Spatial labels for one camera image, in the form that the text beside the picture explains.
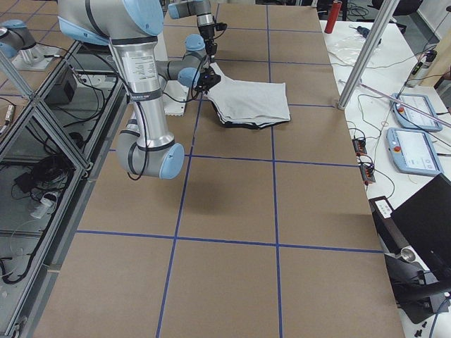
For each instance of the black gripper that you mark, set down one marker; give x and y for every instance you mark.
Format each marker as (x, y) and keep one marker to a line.
(204, 32)
(213, 74)

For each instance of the grey cartoon print t-shirt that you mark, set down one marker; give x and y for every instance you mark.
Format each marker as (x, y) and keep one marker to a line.
(253, 104)

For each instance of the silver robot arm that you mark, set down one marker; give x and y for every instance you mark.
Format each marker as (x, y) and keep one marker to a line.
(206, 23)
(131, 29)

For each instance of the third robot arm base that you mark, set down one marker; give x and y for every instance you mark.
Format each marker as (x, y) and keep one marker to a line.
(18, 44)

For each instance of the red cylindrical bottle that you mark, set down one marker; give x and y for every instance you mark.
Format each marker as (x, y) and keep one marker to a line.
(333, 16)

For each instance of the clear plastic bag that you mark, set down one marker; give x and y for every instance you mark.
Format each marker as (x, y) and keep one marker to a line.
(347, 50)

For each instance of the orange black relay module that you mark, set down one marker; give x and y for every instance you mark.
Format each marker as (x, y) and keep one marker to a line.
(359, 146)

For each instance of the upper blue teach pendant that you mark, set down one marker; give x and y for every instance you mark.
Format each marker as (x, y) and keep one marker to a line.
(415, 112)

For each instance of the blue teach pendant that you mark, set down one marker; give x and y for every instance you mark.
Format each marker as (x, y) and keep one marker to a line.
(415, 112)
(412, 152)

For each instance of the lower blue teach pendant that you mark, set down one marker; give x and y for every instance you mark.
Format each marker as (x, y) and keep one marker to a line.
(412, 152)

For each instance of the black box with label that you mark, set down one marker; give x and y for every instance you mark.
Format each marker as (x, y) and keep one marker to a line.
(391, 235)

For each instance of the black laptop computer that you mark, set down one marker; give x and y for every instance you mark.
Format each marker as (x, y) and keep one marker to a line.
(424, 221)

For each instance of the silver metal cup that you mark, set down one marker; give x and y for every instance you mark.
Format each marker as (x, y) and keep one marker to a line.
(408, 255)

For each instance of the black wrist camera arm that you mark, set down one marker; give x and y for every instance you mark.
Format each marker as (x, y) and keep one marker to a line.
(221, 27)

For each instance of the grey aluminium frame post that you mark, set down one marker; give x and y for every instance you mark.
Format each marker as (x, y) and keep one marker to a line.
(378, 28)

